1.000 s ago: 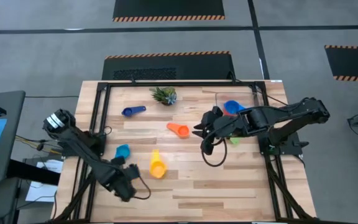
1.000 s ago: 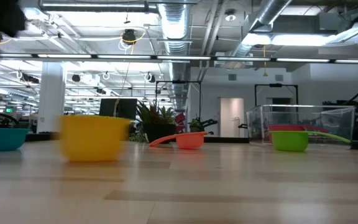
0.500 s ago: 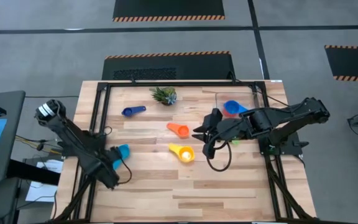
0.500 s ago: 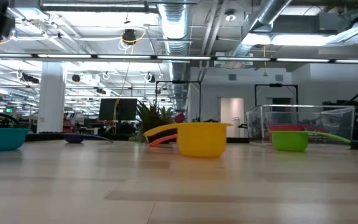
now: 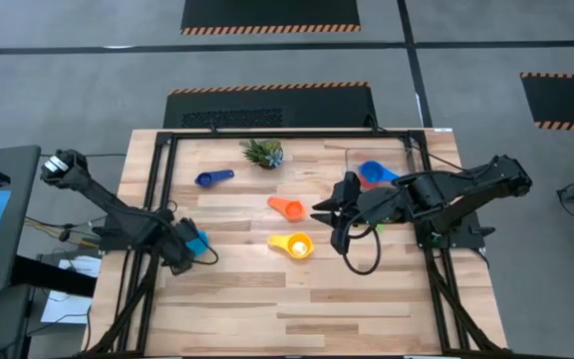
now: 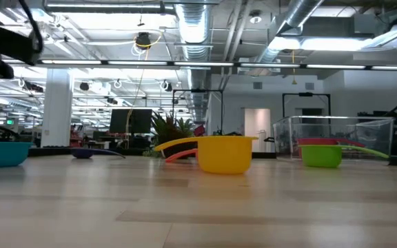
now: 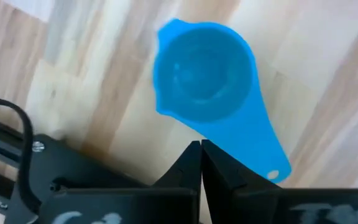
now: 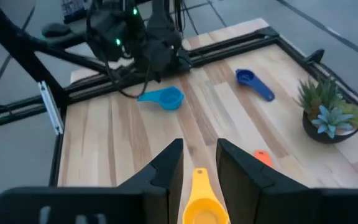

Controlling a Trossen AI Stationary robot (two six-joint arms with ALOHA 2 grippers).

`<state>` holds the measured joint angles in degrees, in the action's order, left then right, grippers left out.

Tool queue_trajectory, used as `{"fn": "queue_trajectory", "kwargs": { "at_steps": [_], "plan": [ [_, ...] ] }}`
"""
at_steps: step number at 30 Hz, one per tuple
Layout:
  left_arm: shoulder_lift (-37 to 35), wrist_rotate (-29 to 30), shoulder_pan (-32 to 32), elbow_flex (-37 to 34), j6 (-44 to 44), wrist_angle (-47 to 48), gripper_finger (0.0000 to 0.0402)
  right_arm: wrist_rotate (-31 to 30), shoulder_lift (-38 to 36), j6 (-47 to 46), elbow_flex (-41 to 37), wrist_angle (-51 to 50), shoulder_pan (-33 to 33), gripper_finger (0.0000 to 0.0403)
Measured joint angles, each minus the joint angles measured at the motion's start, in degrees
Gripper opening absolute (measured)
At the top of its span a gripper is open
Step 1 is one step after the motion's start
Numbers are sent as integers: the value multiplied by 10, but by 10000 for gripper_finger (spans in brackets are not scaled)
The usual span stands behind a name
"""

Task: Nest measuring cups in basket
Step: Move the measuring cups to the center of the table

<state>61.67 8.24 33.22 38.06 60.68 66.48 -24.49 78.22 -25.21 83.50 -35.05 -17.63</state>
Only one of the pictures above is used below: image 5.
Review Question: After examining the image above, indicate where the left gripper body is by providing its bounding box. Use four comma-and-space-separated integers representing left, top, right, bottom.
159, 216, 203, 276

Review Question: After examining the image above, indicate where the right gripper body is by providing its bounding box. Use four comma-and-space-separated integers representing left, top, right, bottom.
330, 171, 403, 256

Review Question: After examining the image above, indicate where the light blue measuring cup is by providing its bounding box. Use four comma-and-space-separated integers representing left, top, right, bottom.
186, 229, 211, 258

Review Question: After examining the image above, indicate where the large blue measuring cup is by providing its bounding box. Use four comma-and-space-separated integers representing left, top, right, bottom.
358, 160, 401, 186

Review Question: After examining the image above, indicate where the orange measuring cup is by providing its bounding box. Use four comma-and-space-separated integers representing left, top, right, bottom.
266, 195, 308, 223

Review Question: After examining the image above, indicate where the yellow measuring cup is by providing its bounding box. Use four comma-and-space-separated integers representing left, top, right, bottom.
266, 231, 316, 261

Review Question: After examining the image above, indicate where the small dark blue measuring cup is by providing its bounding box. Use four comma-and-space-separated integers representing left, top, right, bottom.
194, 169, 236, 189

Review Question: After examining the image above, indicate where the clear plastic basket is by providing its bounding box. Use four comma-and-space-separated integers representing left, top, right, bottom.
344, 147, 424, 200

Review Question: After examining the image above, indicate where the potted succulent plant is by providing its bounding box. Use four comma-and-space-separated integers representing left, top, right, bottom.
241, 138, 285, 171

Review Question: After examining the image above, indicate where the white paper sheet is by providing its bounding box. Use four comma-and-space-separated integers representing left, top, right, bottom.
40, 290, 94, 325
59, 254, 103, 279

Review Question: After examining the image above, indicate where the black striped-edge floor mat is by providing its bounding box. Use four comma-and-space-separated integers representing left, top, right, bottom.
519, 72, 574, 134
180, 0, 362, 36
162, 81, 379, 130

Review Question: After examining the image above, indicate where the black monitor stand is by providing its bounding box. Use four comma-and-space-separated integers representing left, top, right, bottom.
10, 253, 98, 299

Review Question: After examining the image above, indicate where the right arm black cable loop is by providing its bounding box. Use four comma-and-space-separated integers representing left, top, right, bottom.
339, 223, 384, 277

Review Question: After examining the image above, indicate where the black aluminium table frame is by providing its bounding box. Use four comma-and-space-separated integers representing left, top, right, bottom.
81, 128, 513, 359

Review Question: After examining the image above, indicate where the loose wire bundle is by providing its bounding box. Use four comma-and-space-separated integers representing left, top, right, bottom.
22, 213, 112, 250

